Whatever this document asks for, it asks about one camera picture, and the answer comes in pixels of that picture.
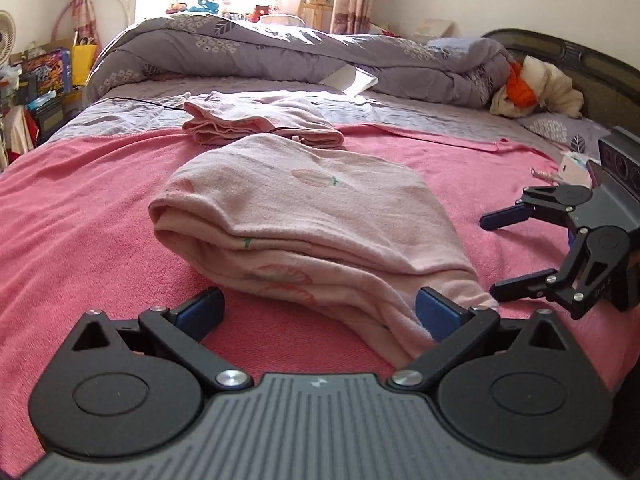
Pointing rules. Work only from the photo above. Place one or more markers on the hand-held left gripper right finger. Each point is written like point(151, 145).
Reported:
point(440, 312)

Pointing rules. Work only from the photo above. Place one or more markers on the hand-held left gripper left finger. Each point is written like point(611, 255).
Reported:
point(200, 310)

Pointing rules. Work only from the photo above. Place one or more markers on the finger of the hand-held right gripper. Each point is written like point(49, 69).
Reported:
point(522, 286)
point(502, 217)

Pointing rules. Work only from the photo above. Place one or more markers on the pink strawberry pajama pants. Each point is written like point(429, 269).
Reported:
point(310, 210)

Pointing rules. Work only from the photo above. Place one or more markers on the white and blue packet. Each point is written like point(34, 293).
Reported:
point(574, 167)

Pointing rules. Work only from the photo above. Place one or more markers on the leaf print pillow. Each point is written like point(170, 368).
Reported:
point(555, 130)

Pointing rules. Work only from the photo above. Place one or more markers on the grey bed sheet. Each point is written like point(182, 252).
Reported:
point(425, 115)

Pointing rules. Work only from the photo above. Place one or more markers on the orange cloth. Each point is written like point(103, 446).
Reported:
point(520, 87)

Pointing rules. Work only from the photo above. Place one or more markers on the cream cloth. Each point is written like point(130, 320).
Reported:
point(555, 85)

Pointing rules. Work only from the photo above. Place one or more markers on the black headboard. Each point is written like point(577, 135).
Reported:
point(590, 70)

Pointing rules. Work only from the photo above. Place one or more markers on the pink blanket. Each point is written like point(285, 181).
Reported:
point(90, 220)

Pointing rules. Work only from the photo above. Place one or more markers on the grey pillow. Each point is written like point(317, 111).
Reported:
point(465, 46)

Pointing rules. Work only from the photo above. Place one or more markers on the folded pale pink garment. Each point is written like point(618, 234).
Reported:
point(250, 120)

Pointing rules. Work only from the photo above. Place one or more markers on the white paper sheet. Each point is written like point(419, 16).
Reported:
point(350, 80)

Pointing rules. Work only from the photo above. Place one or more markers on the black storage box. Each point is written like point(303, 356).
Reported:
point(50, 115)

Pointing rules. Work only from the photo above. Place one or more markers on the red and white cloth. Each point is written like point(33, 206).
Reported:
point(20, 130)

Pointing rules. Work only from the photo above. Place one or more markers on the blue plastic pack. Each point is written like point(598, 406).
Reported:
point(42, 101)

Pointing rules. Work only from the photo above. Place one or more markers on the grey floral duvet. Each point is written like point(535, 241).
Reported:
point(250, 50)

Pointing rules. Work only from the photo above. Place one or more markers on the yellow paper bag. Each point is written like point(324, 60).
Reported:
point(84, 65)

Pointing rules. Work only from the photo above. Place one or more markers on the colourful printed box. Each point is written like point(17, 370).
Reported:
point(45, 70)

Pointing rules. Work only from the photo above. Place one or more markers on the orange plush toy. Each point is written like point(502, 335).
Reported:
point(176, 8)

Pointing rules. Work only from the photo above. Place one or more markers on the small red box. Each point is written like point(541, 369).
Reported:
point(261, 13)

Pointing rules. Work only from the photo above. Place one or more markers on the blue plush toy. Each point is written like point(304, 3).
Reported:
point(204, 5)

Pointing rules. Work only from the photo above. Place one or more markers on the white doll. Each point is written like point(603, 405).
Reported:
point(227, 4)

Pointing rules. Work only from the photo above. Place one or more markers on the pink hula hoop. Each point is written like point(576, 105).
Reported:
point(62, 15)

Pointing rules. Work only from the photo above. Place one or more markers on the cream standing fan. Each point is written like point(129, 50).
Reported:
point(6, 35)

